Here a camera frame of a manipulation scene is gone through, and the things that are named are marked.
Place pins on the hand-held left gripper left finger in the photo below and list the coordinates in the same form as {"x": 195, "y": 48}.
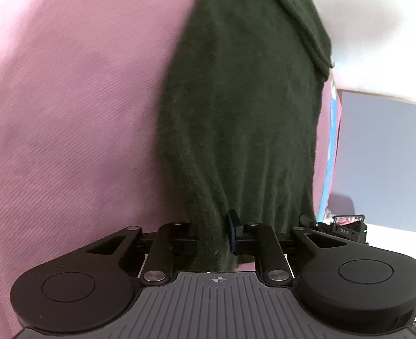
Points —
{"x": 179, "y": 244}

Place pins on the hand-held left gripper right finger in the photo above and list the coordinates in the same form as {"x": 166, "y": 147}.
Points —
{"x": 232, "y": 233}

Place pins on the dark green knit sweater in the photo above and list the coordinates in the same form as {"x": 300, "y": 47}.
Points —
{"x": 243, "y": 113}

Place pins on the pink floral bed sheet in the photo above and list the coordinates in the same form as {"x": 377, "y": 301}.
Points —
{"x": 74, "y": 113}

